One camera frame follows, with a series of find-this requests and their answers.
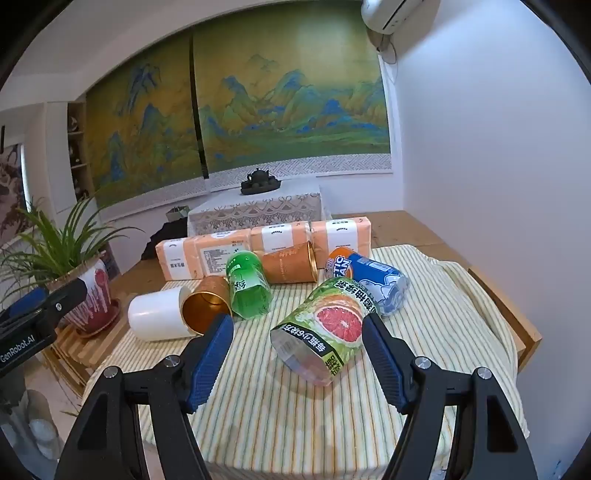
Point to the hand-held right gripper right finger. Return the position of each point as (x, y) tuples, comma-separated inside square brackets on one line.
[(384, 364)]

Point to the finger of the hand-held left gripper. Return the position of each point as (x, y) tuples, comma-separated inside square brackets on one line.
[(64, 300)]

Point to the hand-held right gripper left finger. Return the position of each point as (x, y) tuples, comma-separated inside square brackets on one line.
[(210, 357)]

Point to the grapefruit label bottle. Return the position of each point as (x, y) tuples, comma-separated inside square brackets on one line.
[(323, 323)]

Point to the gold metal cup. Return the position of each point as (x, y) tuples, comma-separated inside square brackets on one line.
[(203, 307)]

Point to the white cup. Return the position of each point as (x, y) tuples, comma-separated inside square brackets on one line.
[(152, 314)]

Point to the orange paper cup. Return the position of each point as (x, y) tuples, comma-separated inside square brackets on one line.
[(286, 266)]

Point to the potted green plant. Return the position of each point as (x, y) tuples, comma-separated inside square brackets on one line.
[(87, 295)]

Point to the wooden slat rack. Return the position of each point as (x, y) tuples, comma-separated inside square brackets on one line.
[(81, 353)]

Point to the striped yellow cloth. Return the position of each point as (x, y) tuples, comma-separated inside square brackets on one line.
[(258, 397)]

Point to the green plastic bottle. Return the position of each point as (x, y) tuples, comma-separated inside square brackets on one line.
[(247, 288)]

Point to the blue label bottle orange cap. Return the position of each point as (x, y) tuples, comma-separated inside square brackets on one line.
[(374, 279)]

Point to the orange tissue pack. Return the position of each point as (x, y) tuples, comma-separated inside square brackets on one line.
[(279, 237), (344, 233), (221, 254), (173, 258)]

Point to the black bag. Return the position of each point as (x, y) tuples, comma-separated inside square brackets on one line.
[(168, 240)]

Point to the small grey green object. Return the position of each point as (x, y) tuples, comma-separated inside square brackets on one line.
[(178, 212)]

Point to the patterned cloth covered table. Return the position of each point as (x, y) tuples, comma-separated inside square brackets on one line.
[(258, 207)]

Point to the dark tea tray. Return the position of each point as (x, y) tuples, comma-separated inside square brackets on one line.
[(272, 187)]

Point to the dark teapot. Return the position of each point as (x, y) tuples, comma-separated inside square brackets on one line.
[(257, 176)]

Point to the white air conditioner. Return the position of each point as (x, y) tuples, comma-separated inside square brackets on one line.
[(392, 14)]

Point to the framed wall picture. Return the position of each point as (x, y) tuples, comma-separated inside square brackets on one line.
[(10, 189)]

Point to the wooden wall shelf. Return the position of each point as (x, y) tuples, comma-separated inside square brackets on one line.
[(79, 152)]

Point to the narrow landscape wall scroll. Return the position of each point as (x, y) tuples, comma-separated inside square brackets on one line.
[(147, 138)]

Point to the wide landscape wall scroll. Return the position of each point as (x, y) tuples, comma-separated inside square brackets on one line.
[(295, 101)]

